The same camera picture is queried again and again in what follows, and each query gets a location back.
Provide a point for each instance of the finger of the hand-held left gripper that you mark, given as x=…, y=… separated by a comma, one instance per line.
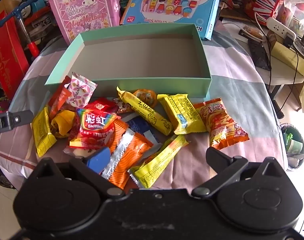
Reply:
x=21, y=118

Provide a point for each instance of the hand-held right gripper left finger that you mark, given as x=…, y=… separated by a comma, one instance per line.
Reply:
x=99, y=158

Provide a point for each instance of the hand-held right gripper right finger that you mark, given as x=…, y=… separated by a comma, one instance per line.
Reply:
x=217, y=158

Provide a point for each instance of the yellow foil snack packet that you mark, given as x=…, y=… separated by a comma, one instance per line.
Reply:
x=42, y=132

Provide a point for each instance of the clear white snack packet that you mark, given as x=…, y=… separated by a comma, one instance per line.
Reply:
x=74, y=152

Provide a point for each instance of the orange packet with silver stripe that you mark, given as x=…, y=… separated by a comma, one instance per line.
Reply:
x=127, y=160

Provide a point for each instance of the orange red chips packet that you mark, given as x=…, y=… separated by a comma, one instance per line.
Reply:
x=222, y=127

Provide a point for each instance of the red rainbow candy bag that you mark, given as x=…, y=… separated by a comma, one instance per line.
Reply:
x=97, y=127

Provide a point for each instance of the red orange snack packet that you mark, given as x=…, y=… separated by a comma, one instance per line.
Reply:
x=58, y=100

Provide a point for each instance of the yellow orange candy wrapper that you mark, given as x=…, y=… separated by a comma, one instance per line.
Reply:
x=63, y=122

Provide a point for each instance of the dark blue snack packet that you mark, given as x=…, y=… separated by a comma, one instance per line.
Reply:
x=139, y=127

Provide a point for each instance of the yellow cracker packet blue label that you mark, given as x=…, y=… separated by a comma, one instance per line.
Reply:
x=182, y=115

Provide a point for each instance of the small cartoon candy packet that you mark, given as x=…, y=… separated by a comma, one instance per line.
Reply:
x=123, y=108

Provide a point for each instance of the long yellow bar packet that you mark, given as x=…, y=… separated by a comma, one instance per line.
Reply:
x=159, y=162

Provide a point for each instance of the long yellow cheese stick packet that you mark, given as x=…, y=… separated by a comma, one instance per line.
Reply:
x=147, y=115

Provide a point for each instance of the white pink-flower snack packet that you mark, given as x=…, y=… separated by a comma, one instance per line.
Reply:
x=80, y=90

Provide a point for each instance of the small round jelly cup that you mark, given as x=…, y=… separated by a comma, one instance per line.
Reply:
x=145, y=96

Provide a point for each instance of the mint green cardboard box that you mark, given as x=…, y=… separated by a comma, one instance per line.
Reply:
x=142, y=55

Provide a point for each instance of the red cardboard box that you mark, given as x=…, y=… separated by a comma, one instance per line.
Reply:
x=7, y=60

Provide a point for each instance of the pink grey checked cloth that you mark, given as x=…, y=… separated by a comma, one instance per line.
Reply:
x=242, y=92

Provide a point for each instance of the trash bin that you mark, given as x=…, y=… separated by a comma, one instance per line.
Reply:
x=294, y=145

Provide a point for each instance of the white side desk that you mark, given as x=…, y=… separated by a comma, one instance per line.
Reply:
x=274, y=76

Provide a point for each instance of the blue scooter with red grip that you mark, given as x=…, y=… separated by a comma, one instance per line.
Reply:
x=17, y=13

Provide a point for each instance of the black pad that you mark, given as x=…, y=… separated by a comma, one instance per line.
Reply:
x=259, y=55

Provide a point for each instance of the blue toy train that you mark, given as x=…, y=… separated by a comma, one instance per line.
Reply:
x=39, y=2

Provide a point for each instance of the pale yellow box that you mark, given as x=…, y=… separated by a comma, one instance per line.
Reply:
x=289, y=55

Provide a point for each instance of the pink cartoon gift bag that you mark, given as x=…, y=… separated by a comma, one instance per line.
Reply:
x=84, y=10

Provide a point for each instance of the brown wrapped pastry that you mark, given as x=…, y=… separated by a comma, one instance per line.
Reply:
x=253, y=32

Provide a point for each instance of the white power strip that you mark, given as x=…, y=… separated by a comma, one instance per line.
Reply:
x=279, y=27

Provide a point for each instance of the blue toy box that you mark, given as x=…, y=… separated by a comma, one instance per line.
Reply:
x=207, y=5

